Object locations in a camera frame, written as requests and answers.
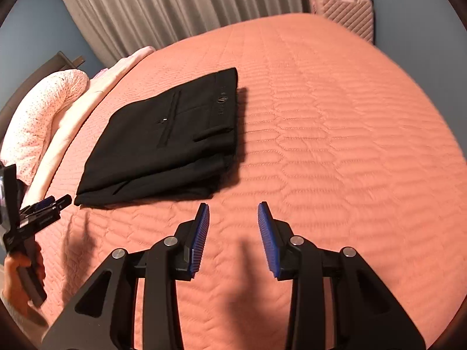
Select black pants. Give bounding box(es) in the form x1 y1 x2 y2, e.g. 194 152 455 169
74 68 238 207

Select person's left hand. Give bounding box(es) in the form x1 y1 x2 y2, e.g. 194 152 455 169
1 252 43 322

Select pink dotted pillow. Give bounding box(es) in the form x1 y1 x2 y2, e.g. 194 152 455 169
1 70 89 186

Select light pink folded blanket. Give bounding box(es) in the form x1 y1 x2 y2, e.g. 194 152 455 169
21 46 155 207

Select dark bed headboard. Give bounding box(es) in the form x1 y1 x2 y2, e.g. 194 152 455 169
0 51 86 141

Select pink quilted bed cover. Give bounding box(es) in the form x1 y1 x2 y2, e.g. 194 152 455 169
49 14 466 349

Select grey pleated curtain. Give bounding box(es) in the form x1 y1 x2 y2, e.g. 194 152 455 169
62 0 309 67

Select pink hardshell suitcase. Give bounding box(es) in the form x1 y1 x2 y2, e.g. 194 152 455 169
309 0 374 44

